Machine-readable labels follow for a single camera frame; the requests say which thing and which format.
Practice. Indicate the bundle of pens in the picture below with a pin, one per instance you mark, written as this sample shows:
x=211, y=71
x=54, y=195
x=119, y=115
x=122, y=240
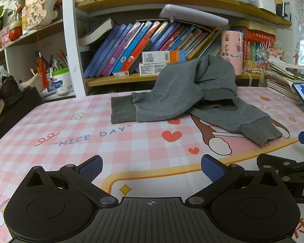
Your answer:
x=55, y=63

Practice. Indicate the orange white box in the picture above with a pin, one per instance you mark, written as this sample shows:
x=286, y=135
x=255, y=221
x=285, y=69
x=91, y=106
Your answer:
x=164, y=56
x=152, y=68

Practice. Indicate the pink checked tablecloth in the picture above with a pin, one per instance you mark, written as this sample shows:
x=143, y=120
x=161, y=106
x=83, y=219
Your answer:
x=65, y=121

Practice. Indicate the black box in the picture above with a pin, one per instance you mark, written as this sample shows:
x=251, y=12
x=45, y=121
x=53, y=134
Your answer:
x=17, y=111

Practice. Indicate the row of red-spined books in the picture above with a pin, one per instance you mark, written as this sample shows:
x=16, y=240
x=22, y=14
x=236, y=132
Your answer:
x=258, y=45

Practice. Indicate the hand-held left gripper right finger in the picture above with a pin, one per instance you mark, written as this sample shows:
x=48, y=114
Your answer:
x=214, y=168

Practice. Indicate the grey sweatshirt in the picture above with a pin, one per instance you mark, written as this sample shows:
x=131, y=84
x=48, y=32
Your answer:
x=172, y=93

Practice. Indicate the pink sticker cup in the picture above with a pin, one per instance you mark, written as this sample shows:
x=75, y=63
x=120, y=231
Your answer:
x=231, y=53

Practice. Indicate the white jar with green rim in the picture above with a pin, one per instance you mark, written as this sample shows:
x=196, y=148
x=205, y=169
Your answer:
x=62, y=82

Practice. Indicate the brown leather shoe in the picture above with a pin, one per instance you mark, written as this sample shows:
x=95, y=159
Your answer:
x=8, y=91

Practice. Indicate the colourful bead ornament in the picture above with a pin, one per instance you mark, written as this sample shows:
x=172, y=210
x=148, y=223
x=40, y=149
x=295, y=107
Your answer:
x=272, y=50

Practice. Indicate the red hanging tassel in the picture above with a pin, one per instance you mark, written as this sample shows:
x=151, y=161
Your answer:
x=42, y=68

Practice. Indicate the white wooden bookshelf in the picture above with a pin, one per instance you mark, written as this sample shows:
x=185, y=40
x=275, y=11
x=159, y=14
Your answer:
x=131, y=1

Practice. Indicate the stack of magazines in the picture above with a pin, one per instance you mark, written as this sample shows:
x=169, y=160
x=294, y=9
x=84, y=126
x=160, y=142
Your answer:
x=281, y=78

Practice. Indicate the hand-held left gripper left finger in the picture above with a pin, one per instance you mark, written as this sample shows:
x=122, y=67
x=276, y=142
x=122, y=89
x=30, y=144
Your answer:
x=91, y=168

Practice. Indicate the white flat panel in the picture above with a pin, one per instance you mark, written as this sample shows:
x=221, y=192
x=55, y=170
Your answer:
x=192, y=16

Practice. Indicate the row of colourful slanted books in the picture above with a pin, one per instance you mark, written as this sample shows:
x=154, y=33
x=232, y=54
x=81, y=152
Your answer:
x=121, y=45

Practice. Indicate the thick dark book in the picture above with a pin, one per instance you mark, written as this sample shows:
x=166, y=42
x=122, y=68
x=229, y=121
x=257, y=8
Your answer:
x=98, y=33

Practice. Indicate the cartoon paper card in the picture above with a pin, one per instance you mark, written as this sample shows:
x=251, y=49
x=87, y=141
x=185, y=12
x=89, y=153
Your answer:
x=36, y=7

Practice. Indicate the small red white box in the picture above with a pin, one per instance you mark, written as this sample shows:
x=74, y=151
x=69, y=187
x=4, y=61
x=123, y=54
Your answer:
x=120, y=73

